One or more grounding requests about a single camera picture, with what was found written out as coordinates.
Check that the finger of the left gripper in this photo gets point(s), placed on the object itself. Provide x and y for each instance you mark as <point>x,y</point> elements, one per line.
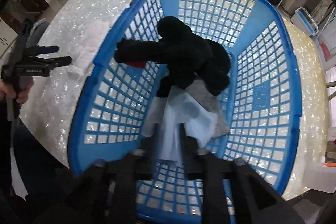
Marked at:
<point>41,50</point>
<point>60,62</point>

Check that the blue plastic basket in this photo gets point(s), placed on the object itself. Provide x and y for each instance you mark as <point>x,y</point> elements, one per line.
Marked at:
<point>262,107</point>

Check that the grey chair with lace cover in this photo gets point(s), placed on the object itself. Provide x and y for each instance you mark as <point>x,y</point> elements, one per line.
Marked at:
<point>36,33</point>

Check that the white fluffy cloth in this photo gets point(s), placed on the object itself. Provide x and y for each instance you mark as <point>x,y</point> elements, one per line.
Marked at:
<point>89,43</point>

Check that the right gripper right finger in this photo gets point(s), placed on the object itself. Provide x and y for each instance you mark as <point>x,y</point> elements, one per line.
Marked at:
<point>201,164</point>

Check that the white plastic bottle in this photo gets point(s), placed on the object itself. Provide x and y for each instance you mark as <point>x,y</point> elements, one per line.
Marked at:
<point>320,176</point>

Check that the white blue storage box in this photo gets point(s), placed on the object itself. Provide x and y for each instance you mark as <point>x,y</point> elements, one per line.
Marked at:
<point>304,21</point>

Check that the light blue cloth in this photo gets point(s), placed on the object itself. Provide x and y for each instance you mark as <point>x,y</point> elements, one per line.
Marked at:
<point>169,113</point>

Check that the grey cloth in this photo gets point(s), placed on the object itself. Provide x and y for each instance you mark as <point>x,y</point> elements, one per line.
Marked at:
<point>210,103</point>

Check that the black plush toy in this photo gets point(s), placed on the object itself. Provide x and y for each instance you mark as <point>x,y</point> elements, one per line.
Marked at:
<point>187,56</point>

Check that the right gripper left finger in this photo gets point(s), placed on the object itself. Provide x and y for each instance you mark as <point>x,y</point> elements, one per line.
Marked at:
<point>136,165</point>

